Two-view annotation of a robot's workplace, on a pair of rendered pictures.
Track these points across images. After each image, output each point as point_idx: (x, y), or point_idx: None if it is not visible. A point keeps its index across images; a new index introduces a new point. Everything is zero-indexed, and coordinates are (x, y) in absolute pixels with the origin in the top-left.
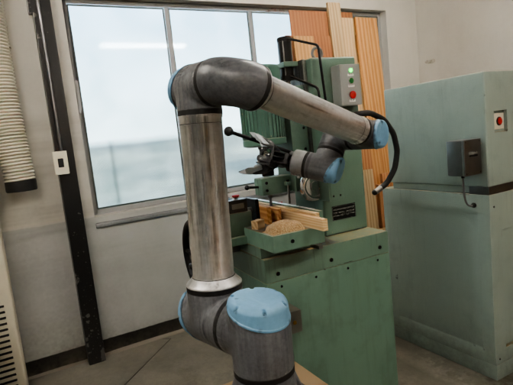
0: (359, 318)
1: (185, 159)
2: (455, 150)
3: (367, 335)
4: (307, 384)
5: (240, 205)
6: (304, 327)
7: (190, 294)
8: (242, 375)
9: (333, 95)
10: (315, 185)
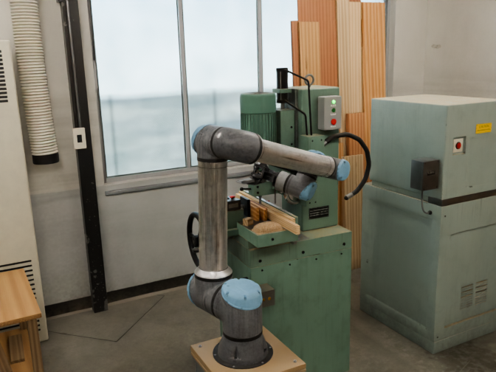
0: (322, 297)
1: (201, 190)
2: (417, 168)
3: (327, 311)
4: (270, 343)
5: (235, 205)
6: (277, 301)
7: (197, 278)
8: (228, 333)
9: (318, 119)
10: None
